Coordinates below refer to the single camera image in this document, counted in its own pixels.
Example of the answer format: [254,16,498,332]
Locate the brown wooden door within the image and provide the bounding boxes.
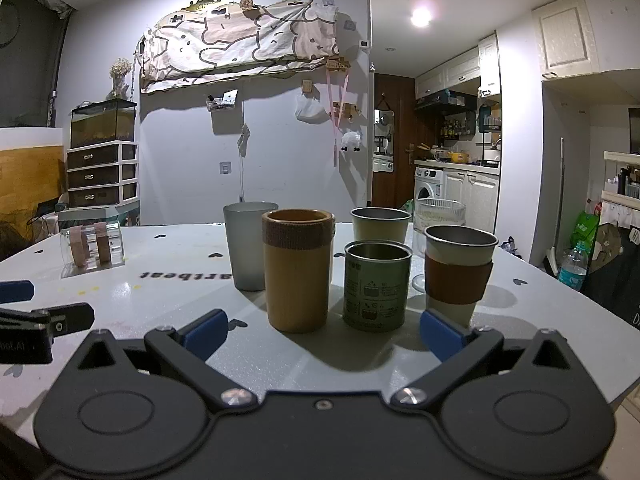
[372,73,416,202]

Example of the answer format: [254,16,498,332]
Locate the white washing machine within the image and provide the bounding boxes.
[414,166,446,211]

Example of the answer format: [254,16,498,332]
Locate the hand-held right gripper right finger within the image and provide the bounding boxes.
[391,310,586,413]

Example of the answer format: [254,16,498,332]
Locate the clear ribbed glass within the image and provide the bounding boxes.
[412,198,467,293]

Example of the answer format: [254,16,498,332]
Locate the white lower kitchen cabinet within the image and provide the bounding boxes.
[443,167,501,252]

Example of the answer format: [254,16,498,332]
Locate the clear wall holder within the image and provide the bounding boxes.
[207,88,240,112]

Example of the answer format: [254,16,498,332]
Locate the green tin can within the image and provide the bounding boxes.
[343,240,413,334]

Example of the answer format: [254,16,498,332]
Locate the white hanging bag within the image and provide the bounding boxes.
[295,95,326,122]

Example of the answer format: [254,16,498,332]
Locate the green plastic bag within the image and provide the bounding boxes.
[570,210,604,249]

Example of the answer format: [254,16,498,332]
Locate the hanging mirror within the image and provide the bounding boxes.
[374,94,396,157]

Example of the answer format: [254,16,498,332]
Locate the cup with brown leather sleeve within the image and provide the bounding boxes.
[424,225,500,329]

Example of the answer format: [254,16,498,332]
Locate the glass fish tank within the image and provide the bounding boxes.
[70,99,138,150]

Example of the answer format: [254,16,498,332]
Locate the pink ribbon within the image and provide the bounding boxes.
[325,67,351,166]

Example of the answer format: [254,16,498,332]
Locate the grey frosted cup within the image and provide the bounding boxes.
[223,202,279,292]

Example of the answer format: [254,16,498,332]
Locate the bamboo cup with woven band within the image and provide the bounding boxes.
[262,208,336,334]

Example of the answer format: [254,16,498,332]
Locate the white upper kitchen cabinets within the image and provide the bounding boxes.
[414,30,502,99]

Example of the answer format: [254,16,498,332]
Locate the white pole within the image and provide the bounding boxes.
[547,137,566,277]

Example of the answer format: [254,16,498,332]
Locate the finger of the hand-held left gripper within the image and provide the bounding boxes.
[0,281,35,305]
[0,302,96,337]

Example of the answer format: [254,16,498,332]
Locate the white tall cabinet door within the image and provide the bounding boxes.
[532,0,601,79]

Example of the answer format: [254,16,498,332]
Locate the plastic drawer unit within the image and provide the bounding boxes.
[66,141,139,209]

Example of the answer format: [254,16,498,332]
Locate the plastic water bottle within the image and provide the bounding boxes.
[557,242,589,292]

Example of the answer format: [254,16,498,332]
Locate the clear acrylic box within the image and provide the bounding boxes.
[59,221,127,279]

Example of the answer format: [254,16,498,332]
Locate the black range hood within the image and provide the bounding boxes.
[414,89,479,112]

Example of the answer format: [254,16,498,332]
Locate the printed blanket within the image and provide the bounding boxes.
[135,0,342,94]

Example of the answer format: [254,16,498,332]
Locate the cream metal cup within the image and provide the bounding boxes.
[350,207,412,257]

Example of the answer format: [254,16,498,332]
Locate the dried flower vase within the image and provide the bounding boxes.
[105,57,133,101]

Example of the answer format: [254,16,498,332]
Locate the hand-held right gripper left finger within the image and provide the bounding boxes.
[65,309,259,413]

